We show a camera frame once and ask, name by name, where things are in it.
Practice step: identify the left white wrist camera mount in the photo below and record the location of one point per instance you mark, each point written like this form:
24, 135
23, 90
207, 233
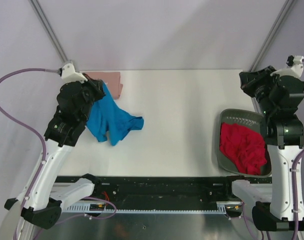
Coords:
68, 73

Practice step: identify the blue t shirt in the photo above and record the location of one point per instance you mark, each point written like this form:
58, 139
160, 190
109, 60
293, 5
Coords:
107, 122

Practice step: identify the red t shirt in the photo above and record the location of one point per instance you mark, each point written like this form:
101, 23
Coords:
244, 147

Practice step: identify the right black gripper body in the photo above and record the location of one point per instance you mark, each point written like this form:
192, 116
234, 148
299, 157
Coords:
258, 86

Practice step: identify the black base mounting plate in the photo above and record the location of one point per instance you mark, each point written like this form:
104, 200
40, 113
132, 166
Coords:
170, 193

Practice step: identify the folded pink printed t shirt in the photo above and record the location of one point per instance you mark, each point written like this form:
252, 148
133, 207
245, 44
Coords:
112, 79

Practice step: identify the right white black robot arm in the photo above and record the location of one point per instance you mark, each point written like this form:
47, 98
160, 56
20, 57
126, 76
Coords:
283, 134

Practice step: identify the right aluminium frame post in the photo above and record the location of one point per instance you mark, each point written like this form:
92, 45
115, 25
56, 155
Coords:
285, 11

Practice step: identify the grey plastic basket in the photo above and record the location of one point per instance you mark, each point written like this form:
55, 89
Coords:
248, 119

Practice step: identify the left aluminium frame post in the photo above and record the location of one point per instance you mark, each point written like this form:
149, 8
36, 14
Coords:
41, 15

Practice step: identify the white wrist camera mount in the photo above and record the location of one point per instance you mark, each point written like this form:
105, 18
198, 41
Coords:
294, 67
68, 73

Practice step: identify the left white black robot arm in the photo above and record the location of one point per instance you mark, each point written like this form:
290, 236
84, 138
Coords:
40, 206

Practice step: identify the aluminium frame post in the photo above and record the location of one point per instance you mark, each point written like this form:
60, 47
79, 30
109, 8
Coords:
41, 15
285, 11

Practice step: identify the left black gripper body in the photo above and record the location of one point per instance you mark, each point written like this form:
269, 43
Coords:
92, 94

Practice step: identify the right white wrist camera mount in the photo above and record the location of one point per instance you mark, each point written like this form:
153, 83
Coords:
294, 67

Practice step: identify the white slotted cable duct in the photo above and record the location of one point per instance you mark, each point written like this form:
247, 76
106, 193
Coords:
92, 208

